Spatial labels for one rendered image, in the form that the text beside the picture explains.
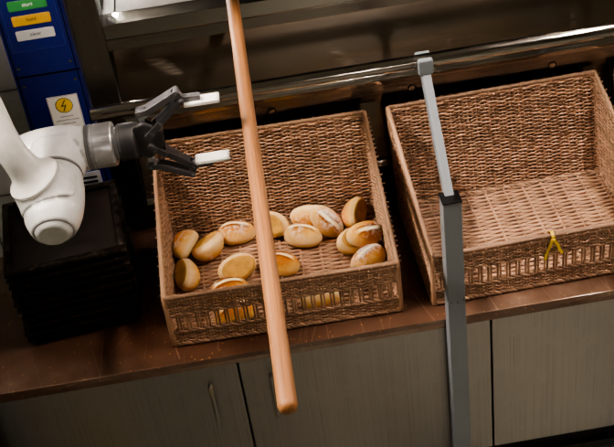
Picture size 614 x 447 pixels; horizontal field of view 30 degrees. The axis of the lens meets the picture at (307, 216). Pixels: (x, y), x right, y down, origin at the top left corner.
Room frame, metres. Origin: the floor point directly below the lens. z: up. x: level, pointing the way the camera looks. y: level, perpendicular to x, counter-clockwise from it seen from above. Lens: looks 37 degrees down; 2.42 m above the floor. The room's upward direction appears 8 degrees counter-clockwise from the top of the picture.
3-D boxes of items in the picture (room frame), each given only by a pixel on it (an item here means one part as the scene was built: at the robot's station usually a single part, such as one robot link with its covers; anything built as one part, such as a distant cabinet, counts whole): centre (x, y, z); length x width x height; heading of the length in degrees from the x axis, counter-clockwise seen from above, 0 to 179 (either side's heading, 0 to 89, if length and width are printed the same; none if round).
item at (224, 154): (1.92, 0.17, 1.13); 0.07 x 0.03 x 0.01; 91
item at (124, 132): (1.92, 0.30, 1.20); 0.09 x 0.07 x 0.08; 91
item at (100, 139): (1.92, 0.38, 1.20); 0.09 x 0.06 x 0.09; 1
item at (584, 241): (2.24, -0.52, 0.72); 0.56 x 0.49 x 0.28; 93
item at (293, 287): (2.21, 0.08, 0.72); 0.56 x 0.49 x 0.28; 91
